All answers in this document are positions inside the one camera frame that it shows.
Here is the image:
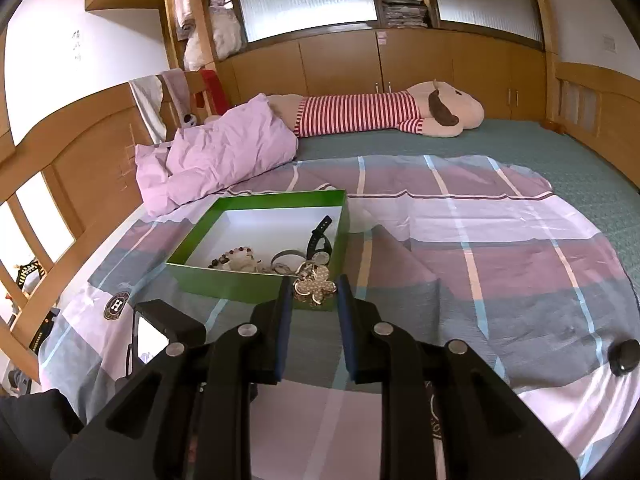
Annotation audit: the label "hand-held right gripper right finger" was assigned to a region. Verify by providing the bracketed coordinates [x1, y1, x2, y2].
[336, 274, 581, 480]

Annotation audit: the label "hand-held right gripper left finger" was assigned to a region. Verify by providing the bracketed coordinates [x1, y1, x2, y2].
[50, 275, 296, 480]

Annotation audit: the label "silver flower brooch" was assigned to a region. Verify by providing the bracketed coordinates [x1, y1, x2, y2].
[292, 262, 335, 308]

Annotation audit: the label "green cardboard box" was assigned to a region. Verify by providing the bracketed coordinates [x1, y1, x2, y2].
[165, 189, 351, 312]

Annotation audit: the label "pale pink bead bracelet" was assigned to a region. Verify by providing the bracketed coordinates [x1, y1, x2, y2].
[227, 255, 266, 275]

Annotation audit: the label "red and pink bead bracelet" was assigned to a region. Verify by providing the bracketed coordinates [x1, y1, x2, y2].
[207, 245, 256, 270]

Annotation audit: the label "silver bangle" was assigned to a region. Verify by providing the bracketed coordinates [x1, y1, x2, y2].
[270, 249, 307, 275]

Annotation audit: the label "black wristwatch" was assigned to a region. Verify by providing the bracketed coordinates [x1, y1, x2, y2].
[306, 215, 335, 261]

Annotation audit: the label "black and yellow object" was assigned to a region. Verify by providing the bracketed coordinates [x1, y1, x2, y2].
[12, 257, 46, 293]

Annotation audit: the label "plaid blanket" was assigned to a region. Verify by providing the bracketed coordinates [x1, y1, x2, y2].
[37, 154, 632, 480]

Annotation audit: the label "dark clothing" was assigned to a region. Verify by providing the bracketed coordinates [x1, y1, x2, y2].
[0, 389, 83, 480]

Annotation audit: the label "purple quilt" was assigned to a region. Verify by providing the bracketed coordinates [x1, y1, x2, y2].
[135, 92, 300, 218]

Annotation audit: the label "wooden headboard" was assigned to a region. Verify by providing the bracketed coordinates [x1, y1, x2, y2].
[0, 67, 221, 386]

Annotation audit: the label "striped plush toy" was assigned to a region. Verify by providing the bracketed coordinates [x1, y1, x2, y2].
[267, 79, 485, 140]

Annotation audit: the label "white hanging cloth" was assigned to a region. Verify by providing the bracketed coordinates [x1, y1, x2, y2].
[128, 76, 168, 145]

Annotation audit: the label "grey purple hanging towel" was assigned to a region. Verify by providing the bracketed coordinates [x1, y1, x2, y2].
[159, 68, 193, 113]

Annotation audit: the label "red cloth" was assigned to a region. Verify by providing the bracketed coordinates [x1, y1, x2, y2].
[200, 69, 231, 116]

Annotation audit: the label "white plastic bag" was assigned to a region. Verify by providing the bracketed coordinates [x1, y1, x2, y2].
[182, 35, 216, 72]
[207, 2, 243, 58]

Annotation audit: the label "black round object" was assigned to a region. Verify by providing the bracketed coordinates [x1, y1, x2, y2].
[609, 339, 640, 377]

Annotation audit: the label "green bed sheet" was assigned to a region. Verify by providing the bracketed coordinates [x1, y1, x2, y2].
[295, 119, 640, 281]

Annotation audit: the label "frosted glass window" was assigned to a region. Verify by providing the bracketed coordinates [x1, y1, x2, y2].
[427, 0, 545, 43]
[235, 0, 378, 43]

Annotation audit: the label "wooden wall cabinets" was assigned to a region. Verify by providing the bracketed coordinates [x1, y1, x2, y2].
[215, 27, 551, 121]

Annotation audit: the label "wooden bed rail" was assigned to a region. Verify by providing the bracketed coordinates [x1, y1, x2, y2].
[552, 62, 640, 186]

